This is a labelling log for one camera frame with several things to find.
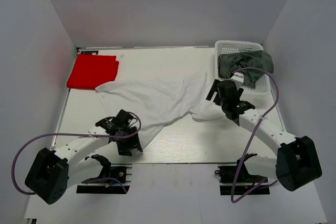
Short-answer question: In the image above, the white t shirt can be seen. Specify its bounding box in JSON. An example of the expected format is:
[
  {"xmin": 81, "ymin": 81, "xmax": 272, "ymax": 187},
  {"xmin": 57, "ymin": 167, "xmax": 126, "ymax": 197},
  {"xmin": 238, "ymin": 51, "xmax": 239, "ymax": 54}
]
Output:
[{"xmin": 96, "ymin": 71, "xmax": 224, "ymax": 147}]

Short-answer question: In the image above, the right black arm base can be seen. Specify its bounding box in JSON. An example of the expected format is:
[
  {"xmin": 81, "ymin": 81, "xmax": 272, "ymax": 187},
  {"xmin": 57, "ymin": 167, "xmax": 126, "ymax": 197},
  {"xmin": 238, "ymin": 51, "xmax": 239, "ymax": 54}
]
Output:
[{"xmin": 214, "ymin": 165, "xmax": 270, "ymax": 196}]

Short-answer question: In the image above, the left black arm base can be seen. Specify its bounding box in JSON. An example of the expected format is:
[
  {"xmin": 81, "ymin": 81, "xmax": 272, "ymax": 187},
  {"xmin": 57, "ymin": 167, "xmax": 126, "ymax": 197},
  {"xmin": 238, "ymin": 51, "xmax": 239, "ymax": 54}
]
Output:
[{"xmin": 76, "ymin": 164, "xmax": 132, "ymax": 195}]

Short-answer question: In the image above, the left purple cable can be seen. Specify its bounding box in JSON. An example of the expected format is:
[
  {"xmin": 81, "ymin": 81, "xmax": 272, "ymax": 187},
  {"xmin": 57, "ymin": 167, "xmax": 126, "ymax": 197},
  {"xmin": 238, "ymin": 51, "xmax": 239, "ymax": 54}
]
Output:
[{"xmin": 12, "ymin": 111, "xmax": 143, "ymax": 195}]

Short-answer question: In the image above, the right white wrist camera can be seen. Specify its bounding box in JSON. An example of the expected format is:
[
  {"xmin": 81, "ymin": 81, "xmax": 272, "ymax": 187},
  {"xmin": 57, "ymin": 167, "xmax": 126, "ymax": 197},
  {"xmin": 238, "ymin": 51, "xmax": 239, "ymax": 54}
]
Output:
[{"xmin": 230, "ymin": 72, "xmax": 244, "ymax": 89}]

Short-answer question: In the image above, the folded red t shirt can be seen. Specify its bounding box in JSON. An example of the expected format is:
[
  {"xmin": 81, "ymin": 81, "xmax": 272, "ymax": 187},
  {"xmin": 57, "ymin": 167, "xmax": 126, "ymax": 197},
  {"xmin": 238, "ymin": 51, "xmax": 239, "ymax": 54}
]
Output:
[{"xmin": 67, "ymin": 54, "xmax": 119, "ymax": 90}]

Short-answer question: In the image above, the grey t shirt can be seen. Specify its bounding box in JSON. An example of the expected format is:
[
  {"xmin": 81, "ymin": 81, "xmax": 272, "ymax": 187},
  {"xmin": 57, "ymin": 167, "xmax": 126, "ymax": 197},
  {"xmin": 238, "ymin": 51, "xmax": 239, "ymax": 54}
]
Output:
[{"xmin": 217, "ymin": 50, "xmax": 274, "ymax": 89}]

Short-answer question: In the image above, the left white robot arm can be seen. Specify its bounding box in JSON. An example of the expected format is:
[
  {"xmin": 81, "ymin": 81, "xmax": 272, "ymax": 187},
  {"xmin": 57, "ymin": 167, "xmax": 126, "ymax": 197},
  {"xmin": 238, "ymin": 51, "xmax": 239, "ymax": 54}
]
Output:
[{"xmin": 25, "ymin": 110, "xmax": 143, "ymax": 205}]

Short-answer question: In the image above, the white plastic basket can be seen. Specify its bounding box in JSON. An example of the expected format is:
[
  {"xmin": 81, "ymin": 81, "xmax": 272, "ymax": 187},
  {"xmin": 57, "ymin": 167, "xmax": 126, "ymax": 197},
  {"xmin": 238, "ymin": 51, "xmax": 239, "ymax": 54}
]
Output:
[{"xmin": 214, "ymin": 40, "xmax": 270, "ymax": 95}]

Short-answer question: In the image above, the blue label sticker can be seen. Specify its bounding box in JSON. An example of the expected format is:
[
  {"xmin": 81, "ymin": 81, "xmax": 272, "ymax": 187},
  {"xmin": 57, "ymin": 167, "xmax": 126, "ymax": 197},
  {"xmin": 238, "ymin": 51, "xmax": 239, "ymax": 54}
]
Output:
[{"xmin": 80, "ymin": 50, "xmax": 99, "ymax": 55}]

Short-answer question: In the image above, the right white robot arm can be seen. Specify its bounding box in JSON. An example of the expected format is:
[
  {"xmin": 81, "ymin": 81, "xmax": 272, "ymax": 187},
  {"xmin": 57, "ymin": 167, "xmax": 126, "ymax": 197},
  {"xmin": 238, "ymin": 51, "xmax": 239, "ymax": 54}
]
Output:
[{"xmin": 206, "ymin": 80, "xmax": 322, "ymax": 191}]

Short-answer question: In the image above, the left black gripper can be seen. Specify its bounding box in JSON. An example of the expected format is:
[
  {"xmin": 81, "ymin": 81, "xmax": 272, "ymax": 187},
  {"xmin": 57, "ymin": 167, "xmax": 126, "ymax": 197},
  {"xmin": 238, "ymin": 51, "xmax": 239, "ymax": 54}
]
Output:
[{"xmin": 116, "ymin": 126, "xmax": 143, "ymax": 156}]

